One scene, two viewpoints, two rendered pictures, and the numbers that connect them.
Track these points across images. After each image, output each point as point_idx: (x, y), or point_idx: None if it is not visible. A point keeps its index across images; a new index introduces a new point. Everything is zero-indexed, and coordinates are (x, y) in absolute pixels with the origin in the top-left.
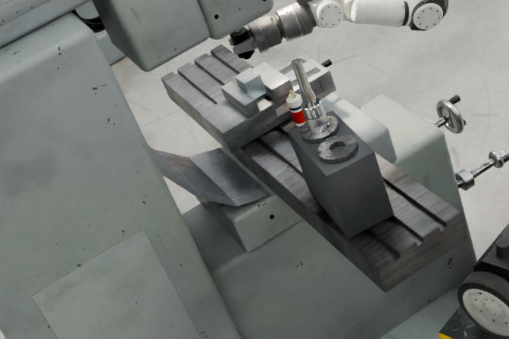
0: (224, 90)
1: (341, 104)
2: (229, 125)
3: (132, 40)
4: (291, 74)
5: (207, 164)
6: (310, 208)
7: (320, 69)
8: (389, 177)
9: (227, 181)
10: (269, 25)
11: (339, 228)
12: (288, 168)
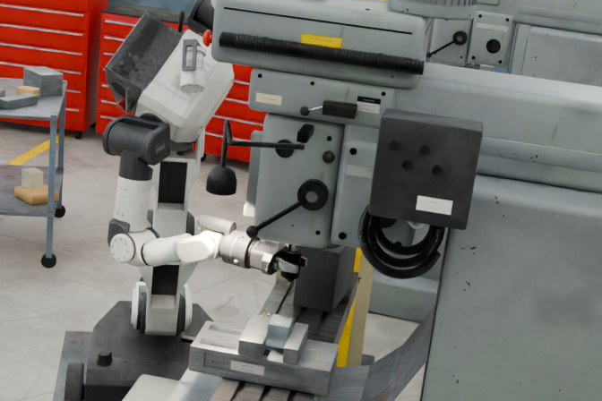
0: (299, 345)
1: (189, 378)
2: (327, 345)
3: None
4: (228, 339)
5: None
6: (345, 308)
7: (210, 325)
8: (284, 288)
9: (351, 388)
10: (267, 243)
11: (348, 292)
12: (315, 338)
